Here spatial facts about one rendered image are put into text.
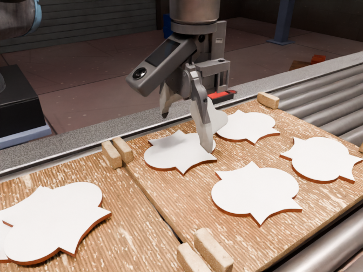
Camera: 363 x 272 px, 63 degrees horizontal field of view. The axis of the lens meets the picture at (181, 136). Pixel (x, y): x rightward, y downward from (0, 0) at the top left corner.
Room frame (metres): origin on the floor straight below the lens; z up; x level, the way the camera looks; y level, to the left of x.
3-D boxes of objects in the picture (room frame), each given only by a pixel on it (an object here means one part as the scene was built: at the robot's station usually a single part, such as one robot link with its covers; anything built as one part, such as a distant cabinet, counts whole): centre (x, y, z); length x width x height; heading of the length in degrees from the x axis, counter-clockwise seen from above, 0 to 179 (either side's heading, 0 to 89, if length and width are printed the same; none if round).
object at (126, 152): (0.45, 0.11, 0.95); 0.06 x 0.02 x 0.03; 34
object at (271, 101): (0.67, -0.22, 0.95); 0.06 x 0.02 x 0.03; 34
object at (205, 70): (0.48, -0.02, 1.11); 0.09 x 0.08 x 0.12; 124
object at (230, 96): (0.76, -0.09, 0.92); 0.08 x 0.08 x 0.02; 33
